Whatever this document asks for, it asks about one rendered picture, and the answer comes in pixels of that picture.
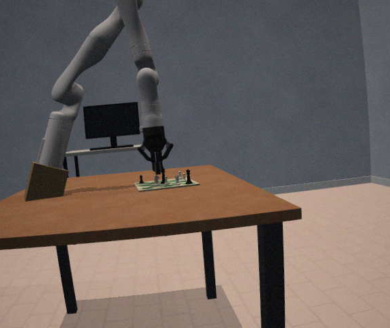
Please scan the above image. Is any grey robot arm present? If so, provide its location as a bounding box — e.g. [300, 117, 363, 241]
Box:
[36, 0, 164, 169]

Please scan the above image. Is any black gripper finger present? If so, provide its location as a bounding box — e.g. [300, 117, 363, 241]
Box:
[157, 141, 173, 172]
[137, 142, 157, 173]

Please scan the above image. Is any green and cream chessboard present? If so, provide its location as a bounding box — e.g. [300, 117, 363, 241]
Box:
[134, 178, 200, 192]

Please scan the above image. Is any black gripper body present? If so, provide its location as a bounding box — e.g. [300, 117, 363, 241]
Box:
[143, 126, 167, 152]

